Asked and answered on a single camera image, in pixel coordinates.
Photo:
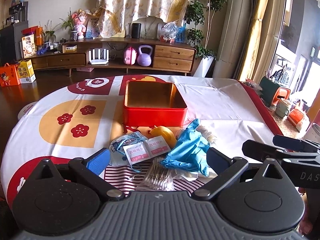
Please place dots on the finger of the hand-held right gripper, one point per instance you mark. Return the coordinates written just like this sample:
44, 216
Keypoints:
257, 151
292, 143

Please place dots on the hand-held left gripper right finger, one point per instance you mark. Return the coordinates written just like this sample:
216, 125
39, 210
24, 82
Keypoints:
217, 161

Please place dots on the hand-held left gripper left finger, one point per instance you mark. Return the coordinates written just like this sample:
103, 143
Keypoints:
97, 160

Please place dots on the red striped face mask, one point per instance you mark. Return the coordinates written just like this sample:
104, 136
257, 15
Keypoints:
117, 177

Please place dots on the clear plastic packet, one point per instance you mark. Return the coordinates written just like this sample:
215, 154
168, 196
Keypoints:
208, 135

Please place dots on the blue rubber glove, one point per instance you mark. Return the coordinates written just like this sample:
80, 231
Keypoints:
190, 150

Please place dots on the yellow duck toy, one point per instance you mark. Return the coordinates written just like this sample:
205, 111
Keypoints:
165, 132

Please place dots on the cotton swab bag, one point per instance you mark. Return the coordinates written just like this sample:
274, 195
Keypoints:
156, 177

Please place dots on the red tin box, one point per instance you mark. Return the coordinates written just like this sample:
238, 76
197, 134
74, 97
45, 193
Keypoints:
155, 116

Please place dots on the orange snack packet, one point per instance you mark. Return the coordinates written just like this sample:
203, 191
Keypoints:
297, 120

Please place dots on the pale green mug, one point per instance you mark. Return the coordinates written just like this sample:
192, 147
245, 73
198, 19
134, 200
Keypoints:
282, 108

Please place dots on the orange tissue box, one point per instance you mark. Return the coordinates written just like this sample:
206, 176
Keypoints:
281, 95

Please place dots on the dark green utensil holder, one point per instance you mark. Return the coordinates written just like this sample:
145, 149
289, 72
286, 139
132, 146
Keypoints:
268, 91

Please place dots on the white round stool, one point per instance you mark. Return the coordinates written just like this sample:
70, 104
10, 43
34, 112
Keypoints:
26, 110

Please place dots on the flat pink box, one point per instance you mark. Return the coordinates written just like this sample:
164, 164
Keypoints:
83, 69

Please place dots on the white square planter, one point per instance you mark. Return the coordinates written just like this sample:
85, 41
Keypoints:
203, 66

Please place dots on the white router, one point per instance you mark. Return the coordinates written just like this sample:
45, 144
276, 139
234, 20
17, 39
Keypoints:
98, 56

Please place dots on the pink toy case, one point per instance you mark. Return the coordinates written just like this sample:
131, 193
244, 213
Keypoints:
130, 56

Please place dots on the purple kettlebell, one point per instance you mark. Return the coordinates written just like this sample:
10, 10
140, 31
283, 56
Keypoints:
144, 58

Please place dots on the yellow carton box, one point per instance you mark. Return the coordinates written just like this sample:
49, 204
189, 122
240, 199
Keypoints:
25, 71

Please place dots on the yellow curtain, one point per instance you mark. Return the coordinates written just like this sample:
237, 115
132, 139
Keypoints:
256, 35

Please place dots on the small white box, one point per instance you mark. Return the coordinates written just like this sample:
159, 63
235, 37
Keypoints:
69, 48

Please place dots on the wooden media cabinet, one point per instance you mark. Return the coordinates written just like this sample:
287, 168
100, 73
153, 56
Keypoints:
172, 52

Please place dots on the blue toy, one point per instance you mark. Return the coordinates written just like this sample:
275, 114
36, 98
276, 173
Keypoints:
41, 51

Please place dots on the red gift bag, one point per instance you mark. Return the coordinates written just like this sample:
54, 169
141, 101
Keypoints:
8, 76

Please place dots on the white standing air conditioner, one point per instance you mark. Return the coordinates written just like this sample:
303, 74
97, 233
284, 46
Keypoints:
232, 30

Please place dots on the leafy plant in striped vase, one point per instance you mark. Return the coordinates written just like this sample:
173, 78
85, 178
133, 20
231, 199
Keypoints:
73, 35

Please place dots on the blue bottle pack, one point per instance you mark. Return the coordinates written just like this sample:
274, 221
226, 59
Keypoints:
180, 35

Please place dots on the brown drink mix box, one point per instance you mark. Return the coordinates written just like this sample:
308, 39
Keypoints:
28, 47

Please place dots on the clear drinking glass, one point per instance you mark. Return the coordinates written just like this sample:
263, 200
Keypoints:
128, 31

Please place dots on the black cylinder speaker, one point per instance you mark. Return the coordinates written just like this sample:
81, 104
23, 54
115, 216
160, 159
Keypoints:
136, 31

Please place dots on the pink doll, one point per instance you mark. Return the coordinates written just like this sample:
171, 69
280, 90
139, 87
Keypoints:
80, 26

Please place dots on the small thin potted plant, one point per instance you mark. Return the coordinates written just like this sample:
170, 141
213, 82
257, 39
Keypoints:
50, 33

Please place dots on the red and orange boxes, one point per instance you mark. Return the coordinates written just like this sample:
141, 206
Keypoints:
37, 36

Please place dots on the clear plastic bag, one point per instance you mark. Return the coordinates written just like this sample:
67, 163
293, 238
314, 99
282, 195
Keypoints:
168, 31

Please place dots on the grey rectangular device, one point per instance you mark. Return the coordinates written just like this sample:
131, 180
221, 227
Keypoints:
161, 31

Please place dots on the black water dispenser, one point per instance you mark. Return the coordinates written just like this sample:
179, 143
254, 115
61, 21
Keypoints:
10, 40

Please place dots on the tall green potted tree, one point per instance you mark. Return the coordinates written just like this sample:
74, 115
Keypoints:
197, 12

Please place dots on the floral yellow cloth cover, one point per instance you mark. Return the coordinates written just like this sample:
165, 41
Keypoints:
140, 2

